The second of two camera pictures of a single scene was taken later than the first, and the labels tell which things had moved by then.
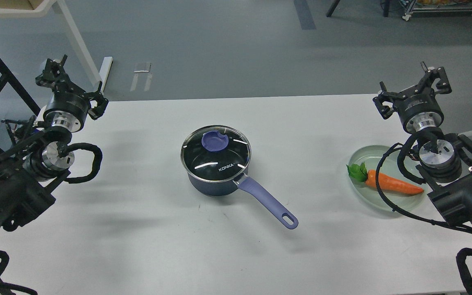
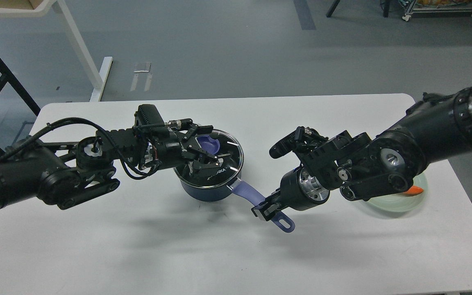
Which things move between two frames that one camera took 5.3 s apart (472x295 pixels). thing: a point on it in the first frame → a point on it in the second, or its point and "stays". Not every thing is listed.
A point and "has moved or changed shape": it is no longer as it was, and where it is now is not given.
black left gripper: [67, 110] → [169, 151]
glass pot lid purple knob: [213, 141] has moved or changed shape
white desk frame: [99, 77] stays
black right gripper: [418, 107] → [299, 191]
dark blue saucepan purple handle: [288, 221] has moved or changed shape
